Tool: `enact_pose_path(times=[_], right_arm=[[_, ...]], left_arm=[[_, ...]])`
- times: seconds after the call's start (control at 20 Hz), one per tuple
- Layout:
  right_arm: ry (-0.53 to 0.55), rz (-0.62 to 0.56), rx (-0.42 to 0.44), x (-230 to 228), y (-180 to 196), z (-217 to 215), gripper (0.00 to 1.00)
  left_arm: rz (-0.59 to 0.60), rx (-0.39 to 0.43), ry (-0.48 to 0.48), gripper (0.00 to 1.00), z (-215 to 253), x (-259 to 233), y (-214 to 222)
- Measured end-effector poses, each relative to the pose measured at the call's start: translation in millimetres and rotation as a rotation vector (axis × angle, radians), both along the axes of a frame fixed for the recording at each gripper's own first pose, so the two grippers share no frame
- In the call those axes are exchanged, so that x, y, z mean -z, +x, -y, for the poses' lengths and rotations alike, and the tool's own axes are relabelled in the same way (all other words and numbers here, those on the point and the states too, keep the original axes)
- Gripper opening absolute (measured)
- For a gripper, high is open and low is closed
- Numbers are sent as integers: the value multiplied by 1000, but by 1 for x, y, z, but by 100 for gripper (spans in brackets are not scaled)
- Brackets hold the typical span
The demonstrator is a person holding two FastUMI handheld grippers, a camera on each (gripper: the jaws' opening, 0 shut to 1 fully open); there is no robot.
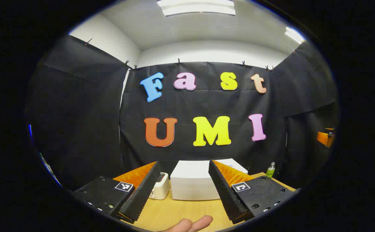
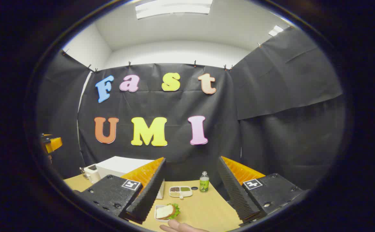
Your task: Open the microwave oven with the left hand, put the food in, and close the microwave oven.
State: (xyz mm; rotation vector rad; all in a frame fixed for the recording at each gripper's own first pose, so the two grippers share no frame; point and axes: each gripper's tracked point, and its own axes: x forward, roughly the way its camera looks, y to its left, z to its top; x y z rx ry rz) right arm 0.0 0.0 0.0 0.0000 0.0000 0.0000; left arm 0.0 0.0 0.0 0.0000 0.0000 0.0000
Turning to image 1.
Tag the green label drink bottle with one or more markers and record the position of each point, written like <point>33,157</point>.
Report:
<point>270,170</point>

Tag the white toaster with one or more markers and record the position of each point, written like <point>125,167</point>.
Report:
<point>161,188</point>

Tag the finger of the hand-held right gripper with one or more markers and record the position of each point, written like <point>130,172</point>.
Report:
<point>324,138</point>

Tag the small ceiling light panel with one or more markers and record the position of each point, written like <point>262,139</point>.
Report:
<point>294,34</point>

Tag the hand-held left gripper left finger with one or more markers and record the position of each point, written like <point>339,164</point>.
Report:
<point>143,193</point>

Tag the white microwave oven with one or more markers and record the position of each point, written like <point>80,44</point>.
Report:
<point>190,180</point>

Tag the black backdrop cloth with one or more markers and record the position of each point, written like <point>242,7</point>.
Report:
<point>77,112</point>

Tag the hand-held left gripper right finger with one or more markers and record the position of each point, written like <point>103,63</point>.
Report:
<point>226,193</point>

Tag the large ceiling light panel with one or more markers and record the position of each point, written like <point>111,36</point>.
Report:
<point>197,7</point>

